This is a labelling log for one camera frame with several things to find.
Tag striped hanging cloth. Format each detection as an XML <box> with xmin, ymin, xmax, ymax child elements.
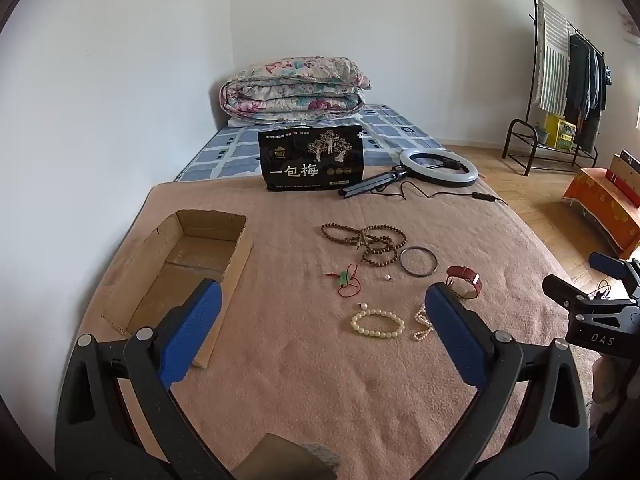
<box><xmin>530</xmin><ymin>0</ymin><xmax>572</xmax><ymax>114</ymax></box>

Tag dark metal bangle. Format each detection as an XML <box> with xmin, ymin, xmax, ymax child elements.
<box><xmin>398</xmin><ymin>245</ymin><xmax>439</xmax><ymax>277</ymax></box>

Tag yellow box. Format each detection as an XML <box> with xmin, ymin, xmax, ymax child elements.
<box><xmin>543</xmin><ymin>113</ymin><xmax>577</xmax><ymax>150</ymax></box>

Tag pink blanket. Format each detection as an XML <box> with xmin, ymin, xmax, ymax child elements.
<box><xmin>75</xmin><ymin>177</ymin><xmax>601</xmax><ymax>480</ymax></box>

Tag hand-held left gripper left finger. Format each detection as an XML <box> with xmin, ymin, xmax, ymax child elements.
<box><xmin>54</xmin><ymin>278</ymin><xmax>236</xmax><ymax>480</ymax></box>

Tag blue checked mattress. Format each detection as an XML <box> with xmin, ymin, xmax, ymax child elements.
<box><xmin>172</xmin><ymin>103</ymin><xmax>446</xmax><ymax>184</ymax></box>

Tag brown wooden bead necklace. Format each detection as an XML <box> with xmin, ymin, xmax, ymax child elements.
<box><xmin>320</xmin><ymin>222</ymin><xmax>408</xmax><ymax>268</ymax></box>

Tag black metal clothes rack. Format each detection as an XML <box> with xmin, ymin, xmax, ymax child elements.
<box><xmin>501</xmin><ymin>0</ymin><xmax>614</xmax><ymax>177</ymax></box>

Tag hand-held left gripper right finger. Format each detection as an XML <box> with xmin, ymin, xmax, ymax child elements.
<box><xmin>424</xmin><ymin>282</ymin><xmax>591</xmax><ymax>480</ymax></box>

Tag white ring light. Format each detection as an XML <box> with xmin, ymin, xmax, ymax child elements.
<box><xmin>398</xmin><ymin>147</ymin><xmax>480</xmax><ymax>188</ymax></box>

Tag small pearl bracelet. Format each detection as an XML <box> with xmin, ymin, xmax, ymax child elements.
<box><xmin>412</xmin><ymin>303</ymin><xmax>436</xmax><ymax>341</ymax></box>

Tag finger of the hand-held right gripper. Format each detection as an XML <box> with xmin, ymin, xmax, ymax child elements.
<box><xmin>588</xmin><ymin>252</ymin><xmax>640</xmax><ymax>292</ymax></box>
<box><xmin>542</xmin><ymin>273</ymin><xmax>603</xmax><ymax>312</ymax></box>

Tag folded floral quilt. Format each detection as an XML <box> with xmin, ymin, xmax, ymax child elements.
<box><xmin>220</xmin><ymin>55</ymin><xmax>374</xmax><ymax>124</ymax></box>

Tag black folded tripod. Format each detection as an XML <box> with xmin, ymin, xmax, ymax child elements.
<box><xmin>340</xmin><ymin>165</ymin><xmax>409</xmax><ymax>199</ymax></box>

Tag cream bead bracelet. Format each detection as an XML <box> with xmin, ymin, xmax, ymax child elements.
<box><xmin>350</xmin><ymin>308</ymin><xmax>405</xmax><ymax>341</ymax></box>

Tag green pendant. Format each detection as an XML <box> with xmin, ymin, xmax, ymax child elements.
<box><xmin>325</xmin><ymin>263</ymin><xmax>362</xmax><ymax>298</ymax></box>

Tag orange floral cloth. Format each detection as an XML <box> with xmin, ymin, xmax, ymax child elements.
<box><xmin>562</xmin><ymin>167</ymin><xmax>640</xmax><ymax>261</ymax></box>

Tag cardboard box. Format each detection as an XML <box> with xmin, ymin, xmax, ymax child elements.
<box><xmin>101</xmin><ymin>209</ymin><xmax>254</xmax><ymax>370</ymax></box>

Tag red strap wristwatch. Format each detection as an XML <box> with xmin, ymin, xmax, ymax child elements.
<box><xmin>444</xmin><ymin>265</ymin><xmax>484</xmax><ymax>300</ymax></box>

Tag black snack bag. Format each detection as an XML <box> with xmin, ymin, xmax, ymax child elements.
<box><xmin>257</xmin><ymin>124</ymin><xmax>367</xmax><ymax>192</ymax></box>

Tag black ring light cable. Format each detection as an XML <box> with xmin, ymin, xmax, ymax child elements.
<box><xmin>375</xmin><ymin>179</ymin><xmax>509</xmax><ymax>206</ymax></box>

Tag dark hanging clothes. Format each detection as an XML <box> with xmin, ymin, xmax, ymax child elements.
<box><xmin>564</xmin><ymin>32</ymin><xmax>612</xmax><ymax>154</ymax></box>

